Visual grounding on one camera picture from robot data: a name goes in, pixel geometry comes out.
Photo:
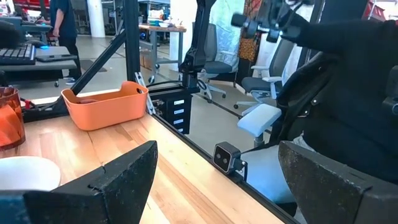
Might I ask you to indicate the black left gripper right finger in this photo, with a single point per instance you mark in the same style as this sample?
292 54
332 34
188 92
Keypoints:
326 199

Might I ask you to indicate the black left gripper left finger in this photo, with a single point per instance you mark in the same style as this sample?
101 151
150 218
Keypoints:
118 193

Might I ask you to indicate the white bowl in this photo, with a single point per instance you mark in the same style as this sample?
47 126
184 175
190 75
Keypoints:
28 174

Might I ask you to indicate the red apple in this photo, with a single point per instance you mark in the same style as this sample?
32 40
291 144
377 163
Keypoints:
87 101

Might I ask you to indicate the red glass tumbler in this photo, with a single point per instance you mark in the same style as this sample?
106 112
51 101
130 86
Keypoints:
11 124

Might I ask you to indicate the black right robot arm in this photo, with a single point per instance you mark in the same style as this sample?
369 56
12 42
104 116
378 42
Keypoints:
197 46

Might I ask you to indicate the orange plastic basket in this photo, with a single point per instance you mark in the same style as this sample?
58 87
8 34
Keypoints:
105 112

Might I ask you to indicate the black control box with labels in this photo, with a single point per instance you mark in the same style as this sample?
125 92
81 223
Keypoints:
174 118

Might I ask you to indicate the person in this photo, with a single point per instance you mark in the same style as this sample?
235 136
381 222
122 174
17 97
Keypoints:
63 25
357 109

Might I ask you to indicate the light grey office chair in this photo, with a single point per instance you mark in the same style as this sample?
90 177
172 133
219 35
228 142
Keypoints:
258 119

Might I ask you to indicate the grey office chair white arms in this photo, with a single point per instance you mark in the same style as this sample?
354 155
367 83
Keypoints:
258 84

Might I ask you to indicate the wooden top work table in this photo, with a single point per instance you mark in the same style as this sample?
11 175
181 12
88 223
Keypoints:
161 28

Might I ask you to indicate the black computer mouse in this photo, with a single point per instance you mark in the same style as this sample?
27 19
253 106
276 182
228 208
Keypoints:
35 43

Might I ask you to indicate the black keyboard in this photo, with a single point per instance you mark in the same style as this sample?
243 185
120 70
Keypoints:
15 56

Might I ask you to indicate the colourful patterned cloth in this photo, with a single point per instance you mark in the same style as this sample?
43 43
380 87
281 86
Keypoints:
248 46

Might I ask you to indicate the small black depth camera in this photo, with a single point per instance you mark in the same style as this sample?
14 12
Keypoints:
225 157

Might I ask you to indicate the black aluminium frame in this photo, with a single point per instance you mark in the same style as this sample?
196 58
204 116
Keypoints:
132 46

